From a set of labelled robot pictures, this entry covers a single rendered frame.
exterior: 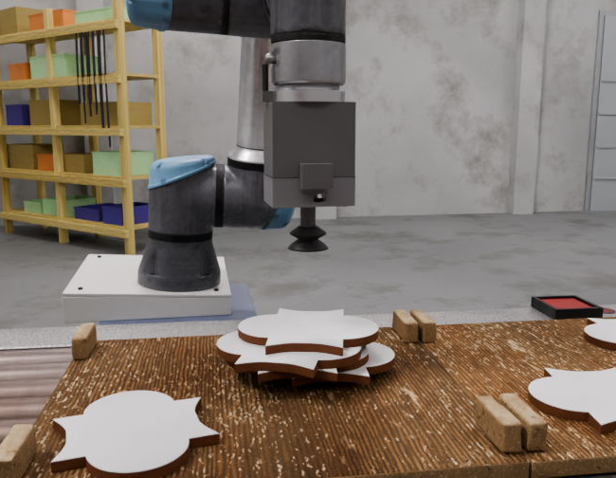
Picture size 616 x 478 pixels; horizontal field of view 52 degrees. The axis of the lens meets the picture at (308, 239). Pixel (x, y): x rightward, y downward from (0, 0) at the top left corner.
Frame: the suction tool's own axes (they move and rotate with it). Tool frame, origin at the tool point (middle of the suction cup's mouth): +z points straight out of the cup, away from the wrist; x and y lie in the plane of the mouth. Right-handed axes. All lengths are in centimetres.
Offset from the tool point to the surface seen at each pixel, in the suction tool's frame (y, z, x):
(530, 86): 455, -62, 721
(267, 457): -7.0, 13.5, -17.7
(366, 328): 5.8, 8.5, -2.4
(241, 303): -2, 20, 51
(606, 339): 36.6, 12.5, -0.5
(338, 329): 2.9, 8.5, -2.1
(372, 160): 245, 34, 744
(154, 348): -16.7, 13.5, 10.2
